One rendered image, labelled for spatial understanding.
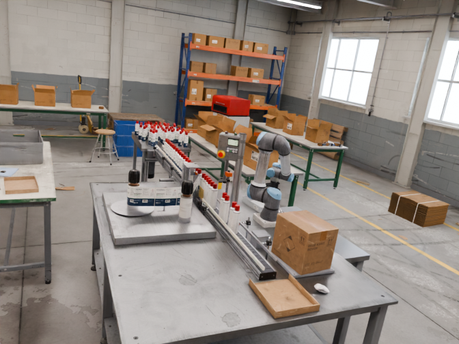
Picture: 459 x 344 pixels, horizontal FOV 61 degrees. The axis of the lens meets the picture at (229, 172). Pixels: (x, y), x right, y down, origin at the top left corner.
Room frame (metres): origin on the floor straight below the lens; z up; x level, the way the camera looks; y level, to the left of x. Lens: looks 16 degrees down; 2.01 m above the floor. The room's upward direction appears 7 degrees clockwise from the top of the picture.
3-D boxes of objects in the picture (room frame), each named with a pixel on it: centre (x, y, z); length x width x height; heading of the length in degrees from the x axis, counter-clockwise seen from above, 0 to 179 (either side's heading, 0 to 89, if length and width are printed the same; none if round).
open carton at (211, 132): (5.75, 0.27, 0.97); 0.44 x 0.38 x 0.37; 122
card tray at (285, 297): (1.81, -0.36, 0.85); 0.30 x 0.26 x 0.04; 24
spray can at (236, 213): (2.42, -0.08, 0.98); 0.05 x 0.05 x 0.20
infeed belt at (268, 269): (2.72, 0.05, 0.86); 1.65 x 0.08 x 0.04; 24
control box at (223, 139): (2.85, 0.02, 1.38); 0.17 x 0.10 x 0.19; 80
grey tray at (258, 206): (3.15, -0.30, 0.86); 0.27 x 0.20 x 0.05; 34
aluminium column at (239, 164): (2.82, -0.06, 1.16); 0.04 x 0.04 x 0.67; 24
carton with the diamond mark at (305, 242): (2.22, -0.51, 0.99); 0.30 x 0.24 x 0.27; 32
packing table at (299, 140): (7.49, -1.15, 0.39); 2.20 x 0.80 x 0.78; 27
